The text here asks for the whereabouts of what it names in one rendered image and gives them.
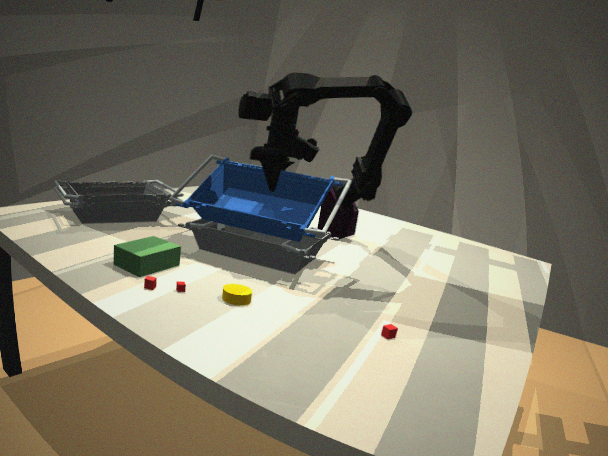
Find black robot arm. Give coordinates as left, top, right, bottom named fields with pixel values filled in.
left=238, top=72, right=413, bottom=208

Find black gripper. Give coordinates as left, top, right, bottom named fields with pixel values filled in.
left=249, top=122, right=303, bottom=191

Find yellow short cylinder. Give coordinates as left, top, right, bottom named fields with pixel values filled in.
left=222, top=284, right=252, bottom=305

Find green block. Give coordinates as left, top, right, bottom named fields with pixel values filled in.
left=113, top=236, right=181, bottom=277

